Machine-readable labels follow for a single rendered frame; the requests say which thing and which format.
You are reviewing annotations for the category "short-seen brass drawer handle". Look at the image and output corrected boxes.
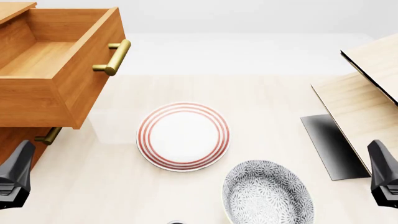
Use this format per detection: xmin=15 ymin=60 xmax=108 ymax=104
xmin=34 ymin=126 xmax=63 ymax=146

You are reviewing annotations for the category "grey patterned bowl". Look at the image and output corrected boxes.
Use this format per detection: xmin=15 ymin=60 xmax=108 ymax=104
xmin=221 ymin=159 xmax=315 ymax=224

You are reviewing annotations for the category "white plate with red rings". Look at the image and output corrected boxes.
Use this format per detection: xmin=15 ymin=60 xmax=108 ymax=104
xmin=136 ymin=101 xmax=232 ymax=174

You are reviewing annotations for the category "wooden drawer with open box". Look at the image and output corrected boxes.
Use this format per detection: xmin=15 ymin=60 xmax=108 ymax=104
xmin=0 ymin=6 xmax=127 ymax=130

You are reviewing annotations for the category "pale wooden rack black panel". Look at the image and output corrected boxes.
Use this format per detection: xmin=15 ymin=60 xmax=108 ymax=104
xmin=300 ymin=32 xmax=398 ymax=182

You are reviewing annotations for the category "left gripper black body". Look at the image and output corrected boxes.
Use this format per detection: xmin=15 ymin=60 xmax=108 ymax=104
xmin=0 ymin=172 xmax=32 ymax=210

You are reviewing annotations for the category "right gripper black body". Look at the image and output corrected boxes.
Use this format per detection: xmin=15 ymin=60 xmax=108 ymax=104
xmin=371 ymin=177 xmax=398 ymax=208

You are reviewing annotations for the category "long brass drawer handle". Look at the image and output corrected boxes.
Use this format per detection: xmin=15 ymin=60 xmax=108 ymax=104
xmin=91 ymin=39 xmax=132 ymax=77

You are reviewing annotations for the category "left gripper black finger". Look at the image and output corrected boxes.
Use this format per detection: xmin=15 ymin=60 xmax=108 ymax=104
xmin=0 ymin=139 xmax=37 ymax=185

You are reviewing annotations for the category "wooden drawer front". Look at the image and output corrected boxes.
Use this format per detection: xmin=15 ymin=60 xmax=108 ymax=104
xmin=0 ymin=126 xmax=63 ymax=172

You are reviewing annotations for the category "wooden cabinet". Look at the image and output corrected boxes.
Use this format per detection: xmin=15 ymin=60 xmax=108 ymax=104
xmin=0 ymin=2 xmax=63 ymax=172

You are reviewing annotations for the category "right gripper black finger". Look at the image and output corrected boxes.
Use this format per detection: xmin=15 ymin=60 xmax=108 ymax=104
xmin=366 ymin=139 xmax=398 ymax=187

